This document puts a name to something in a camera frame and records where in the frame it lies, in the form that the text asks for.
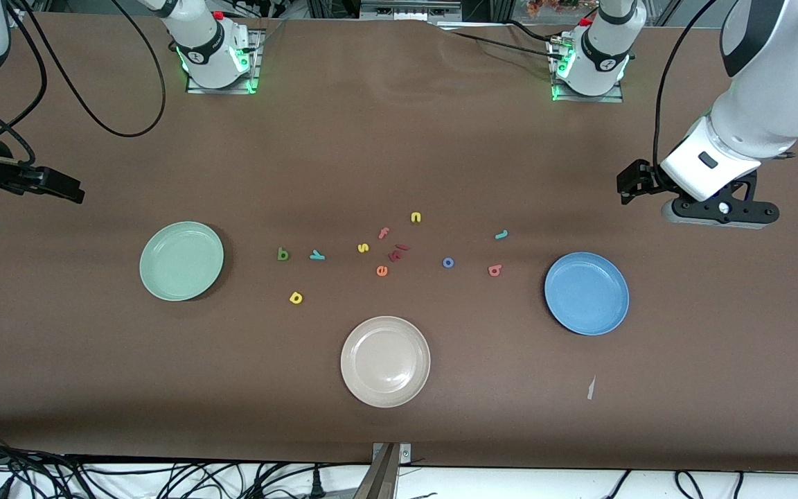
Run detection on orange artificial flowers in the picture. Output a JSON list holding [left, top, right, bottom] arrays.
[[527, 0, 594, 16]]

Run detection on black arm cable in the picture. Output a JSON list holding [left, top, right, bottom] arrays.
[[8, 0, 167, 138], [652, 0, 720, 170]]

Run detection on blue plate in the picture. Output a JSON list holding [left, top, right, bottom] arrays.
[[544, 252, 630, 337]]

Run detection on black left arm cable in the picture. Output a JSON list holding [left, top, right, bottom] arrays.
[[652, 0, 720, 170]]

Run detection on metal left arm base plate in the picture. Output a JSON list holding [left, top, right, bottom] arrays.
[[549, 38, 625, 103]]

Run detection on light green plate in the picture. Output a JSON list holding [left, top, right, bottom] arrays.
[[139, 221, 224, 302]]

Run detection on beige plate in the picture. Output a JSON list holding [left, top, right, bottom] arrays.
[[340, 316, 432, 408]]

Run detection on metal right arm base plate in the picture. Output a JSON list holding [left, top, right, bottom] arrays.
[[186, 31, 262, 95]]

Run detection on aluminium profile with bracket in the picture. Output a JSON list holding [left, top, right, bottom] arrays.
[[352, 442, 414, 499]]

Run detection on black cable on table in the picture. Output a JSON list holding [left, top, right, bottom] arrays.
[[441, 19, 569, 62]]

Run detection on grey power strip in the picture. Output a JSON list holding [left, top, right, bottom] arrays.
[[361, 0, 462, 21]]

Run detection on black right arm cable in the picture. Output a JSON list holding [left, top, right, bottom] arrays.
[[8, 0, 167, 138]]

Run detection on brown table cover sheet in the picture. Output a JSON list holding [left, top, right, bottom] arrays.
[[0, 12, 798, 473]]

